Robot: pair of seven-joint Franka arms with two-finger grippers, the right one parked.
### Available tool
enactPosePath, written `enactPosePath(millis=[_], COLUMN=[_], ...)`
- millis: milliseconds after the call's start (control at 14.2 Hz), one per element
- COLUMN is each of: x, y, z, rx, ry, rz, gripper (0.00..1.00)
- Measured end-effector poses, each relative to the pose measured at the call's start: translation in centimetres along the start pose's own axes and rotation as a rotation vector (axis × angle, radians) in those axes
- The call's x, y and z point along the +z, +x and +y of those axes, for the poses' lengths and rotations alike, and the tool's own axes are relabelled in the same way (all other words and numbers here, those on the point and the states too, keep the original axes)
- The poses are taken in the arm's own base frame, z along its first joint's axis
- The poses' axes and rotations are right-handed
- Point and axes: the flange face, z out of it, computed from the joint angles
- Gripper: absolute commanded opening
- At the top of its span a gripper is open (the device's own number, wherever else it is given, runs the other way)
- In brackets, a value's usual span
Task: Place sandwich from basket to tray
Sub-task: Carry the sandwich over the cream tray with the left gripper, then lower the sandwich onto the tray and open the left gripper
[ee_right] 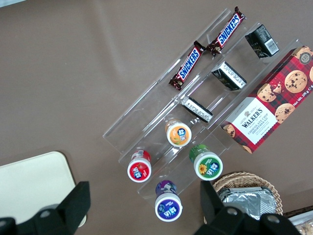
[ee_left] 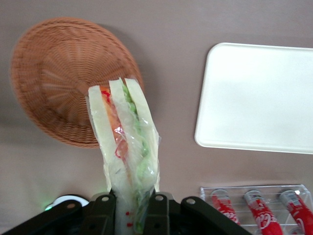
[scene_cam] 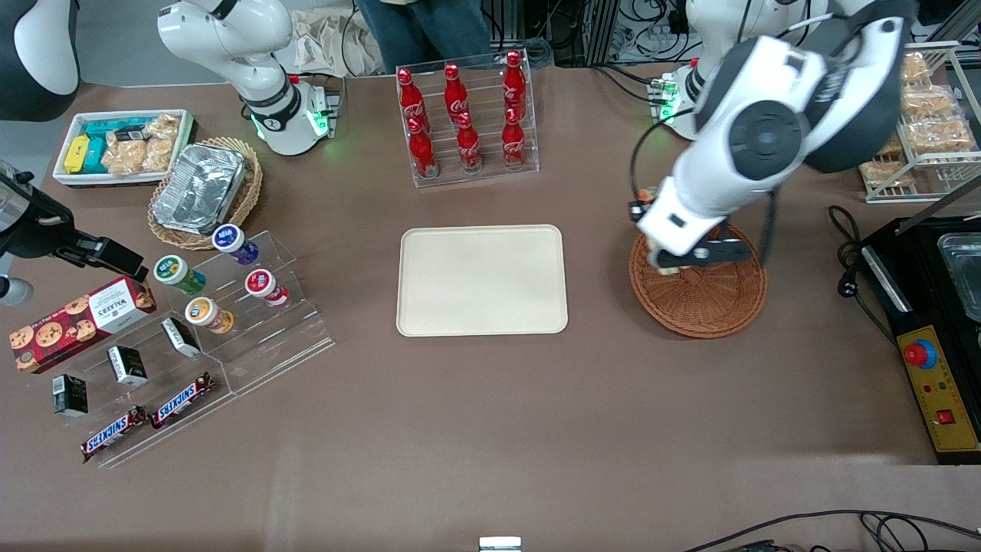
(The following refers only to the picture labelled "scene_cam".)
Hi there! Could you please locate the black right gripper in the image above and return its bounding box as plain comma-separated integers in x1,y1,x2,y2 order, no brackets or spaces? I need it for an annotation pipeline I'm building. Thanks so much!
0,173,149,282

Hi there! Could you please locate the triangular sandwich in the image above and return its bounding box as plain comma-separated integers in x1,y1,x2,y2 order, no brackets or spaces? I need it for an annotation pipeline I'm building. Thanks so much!
646,232,683,274

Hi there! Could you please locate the round brown wicker basket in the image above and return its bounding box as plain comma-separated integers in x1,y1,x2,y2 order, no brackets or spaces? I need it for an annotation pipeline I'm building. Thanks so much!
628,212,769,340

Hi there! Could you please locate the aluminium foil tray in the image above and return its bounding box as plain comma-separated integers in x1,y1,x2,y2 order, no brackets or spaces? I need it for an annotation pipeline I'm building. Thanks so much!
152,143,248,235

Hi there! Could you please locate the oval wicker basket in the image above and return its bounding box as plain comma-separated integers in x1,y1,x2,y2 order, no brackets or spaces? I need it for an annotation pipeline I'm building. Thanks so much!
148,136,264,251

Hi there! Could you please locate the beige plastic tray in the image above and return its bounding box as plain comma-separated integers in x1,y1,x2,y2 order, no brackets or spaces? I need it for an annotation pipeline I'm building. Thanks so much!
395,224,569,338

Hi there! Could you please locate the red cookie box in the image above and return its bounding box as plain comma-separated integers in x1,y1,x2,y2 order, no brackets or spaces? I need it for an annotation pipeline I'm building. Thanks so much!
9,274,158,375

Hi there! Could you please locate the green lid yogurt cup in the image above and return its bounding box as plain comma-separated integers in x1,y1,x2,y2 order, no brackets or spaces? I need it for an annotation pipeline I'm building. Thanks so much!
153,255,208,297

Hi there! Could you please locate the white plastic bin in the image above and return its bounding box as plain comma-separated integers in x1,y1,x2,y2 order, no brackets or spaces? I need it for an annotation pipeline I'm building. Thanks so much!
52,109,198,189

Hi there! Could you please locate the clear cracker bag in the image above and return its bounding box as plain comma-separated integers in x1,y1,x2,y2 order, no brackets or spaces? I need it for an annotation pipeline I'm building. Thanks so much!
103,138,148,176
143,113,182,173

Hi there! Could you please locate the yellow snack pack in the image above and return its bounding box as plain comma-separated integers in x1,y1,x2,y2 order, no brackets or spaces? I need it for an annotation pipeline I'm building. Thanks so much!
64,135,92,175

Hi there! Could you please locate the green lit base connector box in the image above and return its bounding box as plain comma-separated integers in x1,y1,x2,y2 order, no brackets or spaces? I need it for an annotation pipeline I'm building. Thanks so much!
305,80,343,140
648,75,684,125

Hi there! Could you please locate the small black carton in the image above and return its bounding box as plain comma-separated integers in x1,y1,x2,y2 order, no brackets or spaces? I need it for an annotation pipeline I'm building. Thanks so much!
107,345,149,387
52,374,89,418
161,317,202,359

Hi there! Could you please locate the orange lid yogurt cup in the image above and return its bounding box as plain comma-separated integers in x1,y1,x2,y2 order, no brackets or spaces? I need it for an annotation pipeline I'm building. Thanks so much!
185,297,235,335

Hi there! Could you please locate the teal snack box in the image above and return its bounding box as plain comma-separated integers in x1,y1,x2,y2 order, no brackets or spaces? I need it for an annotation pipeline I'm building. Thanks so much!
83,118,148,140

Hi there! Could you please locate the purple lid yogurt cup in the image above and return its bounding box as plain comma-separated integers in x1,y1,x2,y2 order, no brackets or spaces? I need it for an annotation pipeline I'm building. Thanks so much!
212,223,260,266

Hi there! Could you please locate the red cola bottle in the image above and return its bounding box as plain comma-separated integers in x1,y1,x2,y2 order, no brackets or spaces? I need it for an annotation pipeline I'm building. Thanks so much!
502,51,528,116
501,109,528,169
444,64,471,123
397,67,430,135
457,112,484,174
408,117,439,179

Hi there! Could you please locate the clear acrylic snack step display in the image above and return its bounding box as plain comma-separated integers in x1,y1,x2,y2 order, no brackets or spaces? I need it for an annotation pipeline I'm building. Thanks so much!
23,307,235,470

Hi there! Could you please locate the red lid yogurt cup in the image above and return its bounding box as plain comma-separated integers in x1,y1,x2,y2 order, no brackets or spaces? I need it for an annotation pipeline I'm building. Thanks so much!
244,269,290,307

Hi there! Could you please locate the clear acrylic bottle rack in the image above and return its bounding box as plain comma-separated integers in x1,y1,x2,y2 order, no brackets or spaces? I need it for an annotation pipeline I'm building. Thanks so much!
395,49,540,189

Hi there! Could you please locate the Snickers chocolate bar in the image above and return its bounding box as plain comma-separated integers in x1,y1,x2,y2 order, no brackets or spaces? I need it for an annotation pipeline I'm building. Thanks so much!
149,372,215,430
80,405,149,464

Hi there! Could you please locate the clear acrylic cup step display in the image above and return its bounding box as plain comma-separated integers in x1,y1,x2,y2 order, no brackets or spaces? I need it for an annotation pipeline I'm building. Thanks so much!
157,229,336,396

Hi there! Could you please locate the person in blue jeans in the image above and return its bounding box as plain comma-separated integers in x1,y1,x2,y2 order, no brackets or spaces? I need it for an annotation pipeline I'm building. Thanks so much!
356,0,493,75

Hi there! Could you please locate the black countertop appliance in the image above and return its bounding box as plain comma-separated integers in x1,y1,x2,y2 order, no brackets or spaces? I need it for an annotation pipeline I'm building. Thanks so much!
857,217,981,332

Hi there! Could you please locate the cream cloth bag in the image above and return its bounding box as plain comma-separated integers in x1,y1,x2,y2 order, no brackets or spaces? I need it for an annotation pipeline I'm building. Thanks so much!
291,6,393,77

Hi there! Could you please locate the metal pan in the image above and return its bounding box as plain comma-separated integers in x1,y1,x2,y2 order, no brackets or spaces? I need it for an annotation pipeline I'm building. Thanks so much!
937,232,981,324

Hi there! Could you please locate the yellow control panel box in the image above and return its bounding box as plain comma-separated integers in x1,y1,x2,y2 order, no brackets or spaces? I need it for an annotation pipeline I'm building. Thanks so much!
889,322,981,466

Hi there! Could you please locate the black power cable with plug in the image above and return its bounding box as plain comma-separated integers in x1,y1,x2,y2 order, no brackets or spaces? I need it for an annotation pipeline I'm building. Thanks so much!
826,205,897,346

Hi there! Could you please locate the white wire rack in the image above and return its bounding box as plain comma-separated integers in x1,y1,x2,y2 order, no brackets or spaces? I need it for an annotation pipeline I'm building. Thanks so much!
858,42,981,204

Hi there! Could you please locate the thin black cable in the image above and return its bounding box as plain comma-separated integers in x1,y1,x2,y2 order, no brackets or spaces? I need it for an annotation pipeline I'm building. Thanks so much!
682,509,981,552

